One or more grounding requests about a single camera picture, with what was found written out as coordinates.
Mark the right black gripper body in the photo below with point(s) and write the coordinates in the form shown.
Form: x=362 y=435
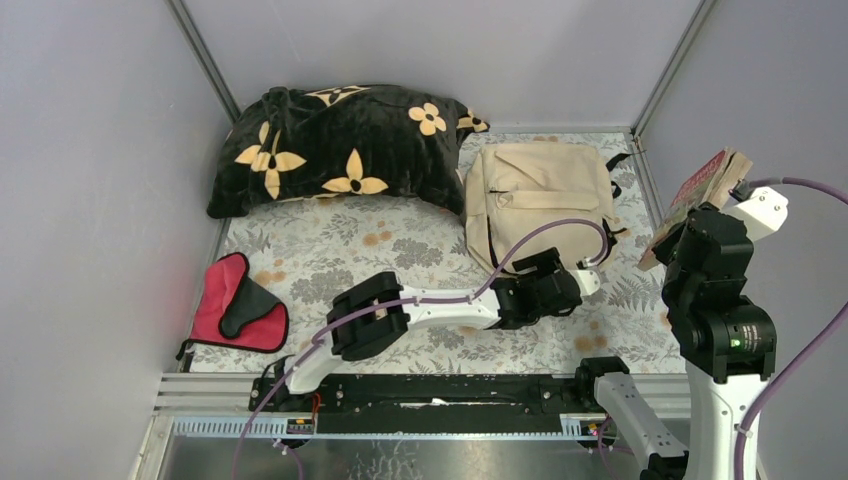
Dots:
x=672 y=284

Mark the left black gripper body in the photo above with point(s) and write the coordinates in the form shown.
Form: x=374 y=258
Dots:
x=542 y=263

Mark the red treehouse book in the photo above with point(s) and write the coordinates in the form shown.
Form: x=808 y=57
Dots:
x=711 y=184

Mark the beige canvas student bag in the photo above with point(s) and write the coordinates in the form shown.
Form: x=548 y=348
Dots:
x=524 y=198

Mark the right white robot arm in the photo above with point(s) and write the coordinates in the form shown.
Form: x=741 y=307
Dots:
x=729 y=348

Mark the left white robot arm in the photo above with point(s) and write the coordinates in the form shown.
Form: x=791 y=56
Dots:
x=368 y=318

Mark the black floral pillow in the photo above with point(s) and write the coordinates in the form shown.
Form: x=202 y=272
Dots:
x=353 y=140

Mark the floral patterned table mat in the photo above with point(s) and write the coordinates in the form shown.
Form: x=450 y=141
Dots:
x=307 y=252

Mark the red and black pouch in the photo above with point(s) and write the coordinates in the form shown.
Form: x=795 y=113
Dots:
x=237 y=312

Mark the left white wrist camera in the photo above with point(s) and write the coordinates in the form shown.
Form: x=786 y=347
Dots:
x=587 y=276

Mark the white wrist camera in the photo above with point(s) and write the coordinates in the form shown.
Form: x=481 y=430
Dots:
x=587 y=276
x=763 y=213

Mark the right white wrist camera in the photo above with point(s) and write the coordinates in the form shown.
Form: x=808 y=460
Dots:
x=763 y=213

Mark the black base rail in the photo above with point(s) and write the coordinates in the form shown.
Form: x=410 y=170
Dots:
x=410 y=404

